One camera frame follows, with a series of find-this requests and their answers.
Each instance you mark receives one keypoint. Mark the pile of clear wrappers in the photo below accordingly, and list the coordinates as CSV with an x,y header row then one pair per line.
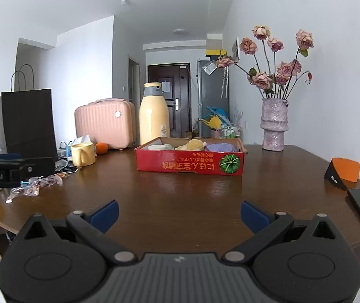
x,y
38,186

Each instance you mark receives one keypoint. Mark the pink ribbed vase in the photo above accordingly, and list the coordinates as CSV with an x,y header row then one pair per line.
x,y
273,123

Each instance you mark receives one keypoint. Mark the blue yellow toy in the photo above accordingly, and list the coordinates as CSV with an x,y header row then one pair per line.
x,y
214,118

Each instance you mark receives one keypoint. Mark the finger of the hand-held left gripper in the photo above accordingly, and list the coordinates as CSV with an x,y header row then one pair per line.
x,y
38,166

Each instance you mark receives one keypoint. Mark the yellow box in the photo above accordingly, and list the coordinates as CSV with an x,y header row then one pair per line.
x,y
216,52

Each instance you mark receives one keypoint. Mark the white tissue pack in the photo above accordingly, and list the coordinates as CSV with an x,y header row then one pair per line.
x,y
81,139

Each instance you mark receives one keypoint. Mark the purple soft toy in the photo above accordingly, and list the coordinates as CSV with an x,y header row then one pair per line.
x,y
221,147

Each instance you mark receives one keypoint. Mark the dried pink rose bouquet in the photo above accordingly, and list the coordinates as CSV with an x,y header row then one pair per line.
x,y
262,80

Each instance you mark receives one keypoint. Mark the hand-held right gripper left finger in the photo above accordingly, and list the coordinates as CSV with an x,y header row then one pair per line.
x,y
106,216

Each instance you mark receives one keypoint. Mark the white hallway door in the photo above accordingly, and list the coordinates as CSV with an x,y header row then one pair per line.
x,y
134,79

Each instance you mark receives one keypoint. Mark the black paper bag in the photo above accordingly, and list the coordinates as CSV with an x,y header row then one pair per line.
x,y
28,123

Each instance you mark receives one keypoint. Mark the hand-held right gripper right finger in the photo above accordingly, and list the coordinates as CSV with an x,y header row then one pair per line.
x,y
254,217

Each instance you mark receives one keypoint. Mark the red cardboard box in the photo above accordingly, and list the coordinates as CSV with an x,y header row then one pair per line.
x,y
183,162

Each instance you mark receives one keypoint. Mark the cluttered storage cart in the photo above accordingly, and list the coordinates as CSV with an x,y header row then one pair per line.
x,y
229,132

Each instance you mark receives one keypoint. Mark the grey refrigerator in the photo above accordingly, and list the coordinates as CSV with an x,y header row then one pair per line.
x,y
213,91

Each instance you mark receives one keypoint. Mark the orange black triangular box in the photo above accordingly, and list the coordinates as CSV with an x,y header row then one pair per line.
x,y
344,172

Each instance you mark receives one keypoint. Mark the dark brown entrance door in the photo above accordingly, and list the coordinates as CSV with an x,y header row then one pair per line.
x,y
169,110

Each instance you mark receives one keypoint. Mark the yellow soft toy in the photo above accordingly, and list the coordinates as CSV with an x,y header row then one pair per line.
x,y
192,145

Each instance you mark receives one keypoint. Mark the yellow mug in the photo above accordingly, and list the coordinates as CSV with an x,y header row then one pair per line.
x,y
82,154

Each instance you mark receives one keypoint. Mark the white green soft toy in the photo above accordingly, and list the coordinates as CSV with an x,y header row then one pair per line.
x,y
161,147

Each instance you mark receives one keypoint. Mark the yellow thermos bottle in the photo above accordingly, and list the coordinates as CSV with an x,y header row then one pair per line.
x,y
154,116

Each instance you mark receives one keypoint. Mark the orange fruit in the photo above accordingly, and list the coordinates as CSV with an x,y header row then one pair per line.
x,y
101,148

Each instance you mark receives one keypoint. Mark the pink suitcase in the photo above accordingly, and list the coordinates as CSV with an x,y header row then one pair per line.
x,y
104,126

